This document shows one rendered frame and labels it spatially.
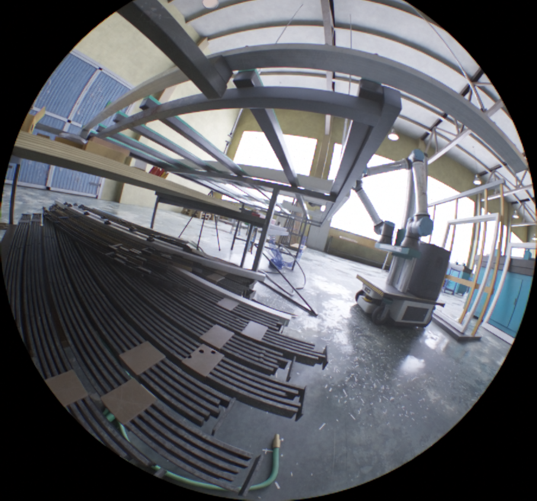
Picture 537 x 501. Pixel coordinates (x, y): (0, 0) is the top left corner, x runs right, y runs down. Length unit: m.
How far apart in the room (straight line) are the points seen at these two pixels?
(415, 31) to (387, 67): 8.23
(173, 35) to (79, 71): 6.76
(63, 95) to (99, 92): 1.28
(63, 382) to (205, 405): 0.21
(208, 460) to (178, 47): 0.48
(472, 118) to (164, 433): 0.59
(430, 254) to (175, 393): 1.90
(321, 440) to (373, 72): 0.87
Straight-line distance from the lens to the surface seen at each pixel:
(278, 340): 0.45
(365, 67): 0.30
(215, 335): 0.41
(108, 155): 0.85
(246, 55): 0.33
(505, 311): 3.95
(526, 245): 3.91
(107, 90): 7.02
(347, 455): 0.72
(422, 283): 1.87
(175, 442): 0.27
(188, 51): 0.28
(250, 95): 0.34
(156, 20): 0.27
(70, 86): 6.82
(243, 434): 0.63
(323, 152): 9.85
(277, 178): 1.10
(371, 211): 2.15
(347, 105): 0.30
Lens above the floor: 0.59
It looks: 3 degrees down
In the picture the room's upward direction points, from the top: 15 degrees clockwise
